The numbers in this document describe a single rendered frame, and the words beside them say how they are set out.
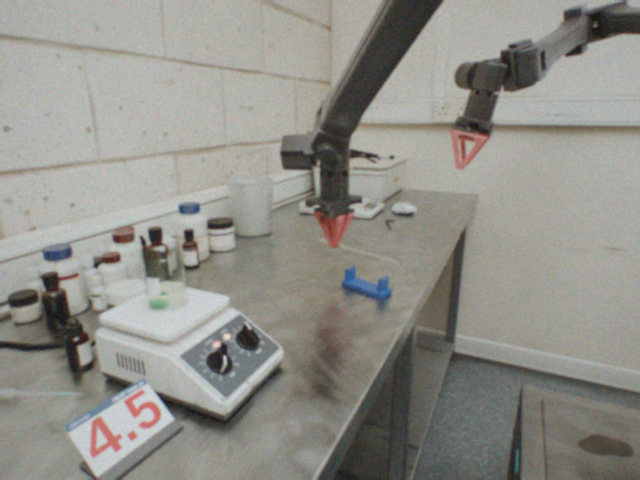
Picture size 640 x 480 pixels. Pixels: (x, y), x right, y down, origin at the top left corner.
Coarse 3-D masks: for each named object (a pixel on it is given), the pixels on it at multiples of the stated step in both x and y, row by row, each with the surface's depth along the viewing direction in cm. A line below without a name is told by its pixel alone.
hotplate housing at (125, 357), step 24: (240, 312) 58; (96, 336) 53; (120, 336) 51; (192, 336) 51; (120, 360) 52; (144, 360) 50; (168, 360) 48; (168, 384) 49; (192, 384) 47; (192, 408) 49; (216, 408) 46
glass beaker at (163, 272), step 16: (144, 256) 52; (160, 256) 56; (176, 256) 56; (144, 272) 53; (160, 272) 52; (176, 272) 53; (144, 288) 54; (160, 288) 52; (176, 288) 53; (160, 304) 53; (176, 304) 54
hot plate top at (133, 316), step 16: (128, 304) 56; (144, 304) 56; (192, 304) 56; (208, 304) 56; (224, 304) 56; (112, 320) 51; (128, 320) 51; (144, 320) 51; (160, 320) 51; (176, 320) 51; (192, 320) 51; (144, 336) 49; (160, 336) 48; (176, 336) 49
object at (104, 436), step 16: (128, 400) 46; (144, 400) 46; (96, 416) 43; (112, 416) 44; (128, 416) 45; (144, 416) 45; (160, 416) 46; (80, 432) 41; (96, 432) 42; (112, 432) 43; (128, 432) 44; (144, 432) 44; (96, 448) 41; (112, 448) 42; (96, 464) 40
